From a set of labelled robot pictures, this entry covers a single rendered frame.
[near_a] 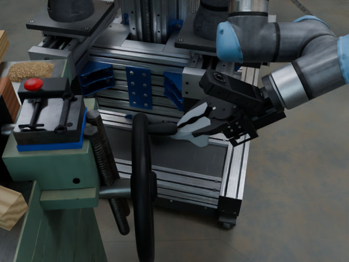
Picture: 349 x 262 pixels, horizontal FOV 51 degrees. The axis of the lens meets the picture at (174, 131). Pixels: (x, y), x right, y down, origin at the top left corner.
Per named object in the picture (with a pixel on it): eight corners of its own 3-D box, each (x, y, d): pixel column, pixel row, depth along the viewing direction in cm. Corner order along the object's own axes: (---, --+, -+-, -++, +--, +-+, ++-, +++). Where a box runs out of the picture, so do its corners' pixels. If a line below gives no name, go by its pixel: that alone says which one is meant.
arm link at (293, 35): (271, 12, 72) (284, 34, 63) (328, 12, 72) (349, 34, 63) (265, 49, 77) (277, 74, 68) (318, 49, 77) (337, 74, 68)
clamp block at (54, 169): (96, 190, 63) (88, 155, 57) (16, 194, 62) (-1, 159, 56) (102, 130, 74) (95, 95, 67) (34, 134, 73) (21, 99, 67)
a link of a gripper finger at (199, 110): (182, 148, 74) (223, 130, 71) (167, 132, 70) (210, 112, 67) (181, 138, 76) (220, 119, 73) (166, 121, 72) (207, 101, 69)
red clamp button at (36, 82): (41, 92, 59) (40, 87, 59) (23, 92, 59) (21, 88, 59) (44, 81, 62) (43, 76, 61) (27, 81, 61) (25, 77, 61)
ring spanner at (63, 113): (66, 135, 54) (65, 132, 54) (53, 135, 54) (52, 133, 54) (75, 93, 61) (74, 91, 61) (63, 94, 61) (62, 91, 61)
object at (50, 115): (82, 148, 58) (75, 122, 54) (11, 152, 57) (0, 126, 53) (90, 96, 67) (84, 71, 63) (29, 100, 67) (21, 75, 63)
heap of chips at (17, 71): (49, 80, 81) (47, 74, 80) (3, 82, 80) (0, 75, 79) (54, 63, 86) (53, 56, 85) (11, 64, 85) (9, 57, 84)
